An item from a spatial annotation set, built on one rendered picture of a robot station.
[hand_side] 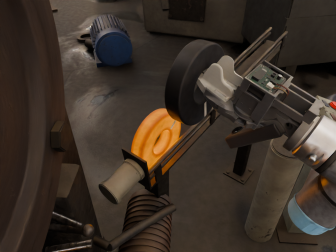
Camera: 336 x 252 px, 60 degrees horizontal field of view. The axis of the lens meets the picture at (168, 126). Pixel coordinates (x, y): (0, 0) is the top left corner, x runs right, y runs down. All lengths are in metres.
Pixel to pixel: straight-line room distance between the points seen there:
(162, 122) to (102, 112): 1.36
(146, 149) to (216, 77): 0.26
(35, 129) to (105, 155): 1.47
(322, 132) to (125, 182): 0.40
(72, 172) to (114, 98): 1.62
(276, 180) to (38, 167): 0.93
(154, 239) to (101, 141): 1.12
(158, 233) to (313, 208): 0.38
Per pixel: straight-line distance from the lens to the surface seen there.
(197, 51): 0.49
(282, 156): 1.01
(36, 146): 0.23
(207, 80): 0.50
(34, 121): 0.23
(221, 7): 2.82
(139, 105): 2.03
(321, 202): 0.52
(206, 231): 1.38
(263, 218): 1.25
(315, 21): 2.35
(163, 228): 0.79
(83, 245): 0.36
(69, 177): 0.53
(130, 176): 0.66
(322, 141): 0.46
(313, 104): 0.46
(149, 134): 0.64
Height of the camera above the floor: 1.19
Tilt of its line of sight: 40 degrees down
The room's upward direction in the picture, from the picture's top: straight up
